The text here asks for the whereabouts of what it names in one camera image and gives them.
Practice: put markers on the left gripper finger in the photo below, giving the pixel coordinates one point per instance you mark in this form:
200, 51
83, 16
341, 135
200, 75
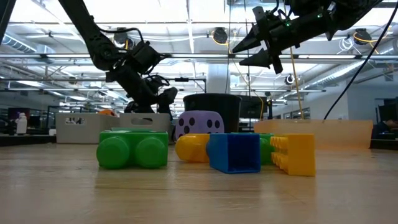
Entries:
168, 98
132, 108

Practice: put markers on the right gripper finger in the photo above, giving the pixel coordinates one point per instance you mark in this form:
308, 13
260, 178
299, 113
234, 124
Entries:
247, 43
256, 59

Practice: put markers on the orange foam die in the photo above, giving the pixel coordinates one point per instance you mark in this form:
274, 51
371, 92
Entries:
107, 112

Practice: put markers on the purple foam die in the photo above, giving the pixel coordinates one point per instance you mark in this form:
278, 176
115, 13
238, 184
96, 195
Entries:
199, 123

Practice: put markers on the large green toy block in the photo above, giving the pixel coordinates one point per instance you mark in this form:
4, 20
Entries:
133, 149

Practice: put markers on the yellow toy block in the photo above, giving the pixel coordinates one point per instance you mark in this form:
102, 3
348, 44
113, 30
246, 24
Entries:
192, 147

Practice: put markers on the blue toy block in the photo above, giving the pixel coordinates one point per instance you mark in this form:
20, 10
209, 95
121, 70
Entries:
236, 152

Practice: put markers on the long yellow studded block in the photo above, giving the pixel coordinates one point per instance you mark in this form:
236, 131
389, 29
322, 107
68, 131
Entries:
298, 154

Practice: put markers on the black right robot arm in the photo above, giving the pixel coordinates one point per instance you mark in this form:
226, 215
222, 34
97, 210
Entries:
348, 12

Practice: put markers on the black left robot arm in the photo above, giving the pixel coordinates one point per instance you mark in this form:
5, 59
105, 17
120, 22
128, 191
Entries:
93, 34

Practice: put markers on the grey plastic bin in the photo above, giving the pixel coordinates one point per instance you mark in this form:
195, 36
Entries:
84, 130
146, 126

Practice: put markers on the black background stand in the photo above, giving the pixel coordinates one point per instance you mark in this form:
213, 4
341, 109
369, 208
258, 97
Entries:
182, 79

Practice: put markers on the black plastic bucket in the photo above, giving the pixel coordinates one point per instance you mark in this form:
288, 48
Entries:
227, 109

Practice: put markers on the orange plastic tray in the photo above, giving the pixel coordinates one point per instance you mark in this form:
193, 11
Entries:
326, 133

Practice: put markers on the dark background bench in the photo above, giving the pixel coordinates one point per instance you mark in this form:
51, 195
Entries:
28, 139

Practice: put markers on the white bottle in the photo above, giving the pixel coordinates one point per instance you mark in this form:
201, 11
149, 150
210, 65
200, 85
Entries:
21, 124

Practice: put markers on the dark background workstation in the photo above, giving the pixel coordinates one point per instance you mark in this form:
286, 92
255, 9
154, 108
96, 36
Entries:
387, 107

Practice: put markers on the person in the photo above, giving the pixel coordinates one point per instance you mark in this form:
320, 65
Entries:
388, 124

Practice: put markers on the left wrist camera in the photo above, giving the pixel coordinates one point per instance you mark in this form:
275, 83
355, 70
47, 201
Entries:
155, 81

